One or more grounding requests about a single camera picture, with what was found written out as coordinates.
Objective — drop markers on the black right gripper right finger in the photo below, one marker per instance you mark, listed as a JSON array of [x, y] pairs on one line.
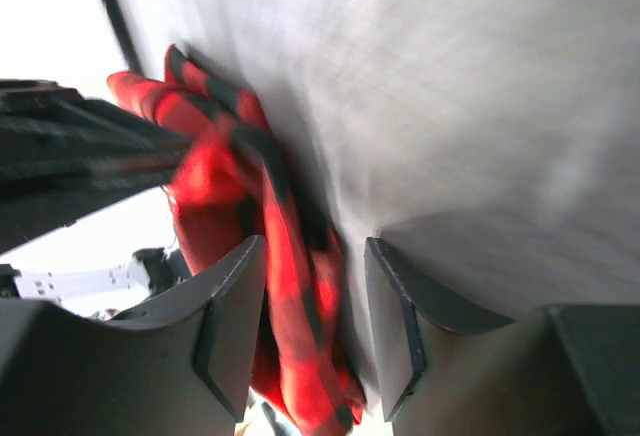
[[447, 366]]

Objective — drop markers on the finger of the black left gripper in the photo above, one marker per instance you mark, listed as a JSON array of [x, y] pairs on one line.
[[64, 156]]

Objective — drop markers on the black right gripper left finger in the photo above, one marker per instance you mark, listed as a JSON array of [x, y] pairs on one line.
[[178, 364]]

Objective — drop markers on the red black plaid shirt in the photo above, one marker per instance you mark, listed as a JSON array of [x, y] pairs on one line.
[[235, 183]]

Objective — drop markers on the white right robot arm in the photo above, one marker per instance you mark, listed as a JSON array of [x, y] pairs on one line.
[[80, 281]]

